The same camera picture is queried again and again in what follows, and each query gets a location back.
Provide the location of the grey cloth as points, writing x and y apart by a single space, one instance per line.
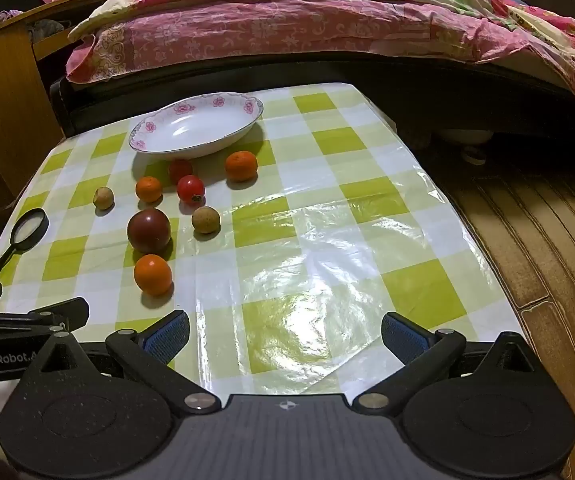
47 29

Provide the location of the pink floral quilt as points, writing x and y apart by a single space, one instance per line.
277 25

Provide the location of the black magnifying glass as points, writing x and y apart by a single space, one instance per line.
30 227

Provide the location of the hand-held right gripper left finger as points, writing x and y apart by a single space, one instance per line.
170 336

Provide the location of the dark purple tomato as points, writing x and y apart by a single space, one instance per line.
148 230

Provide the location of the red cherry tomato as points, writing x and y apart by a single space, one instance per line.
190 190
178 167

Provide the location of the green checked tablecloth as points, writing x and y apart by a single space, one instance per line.
357 240

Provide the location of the white floral rimmed plate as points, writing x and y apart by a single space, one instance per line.
192 130

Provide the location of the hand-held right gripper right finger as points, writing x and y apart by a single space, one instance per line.
403 336

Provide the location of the wooden cabinet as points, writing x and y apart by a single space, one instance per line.
2 110

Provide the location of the white slipper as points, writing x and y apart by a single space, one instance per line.
475 154

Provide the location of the brown longan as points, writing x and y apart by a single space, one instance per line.
205 220
103 197

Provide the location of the orange mandarin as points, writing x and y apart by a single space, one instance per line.
241 166
148 189
153 274

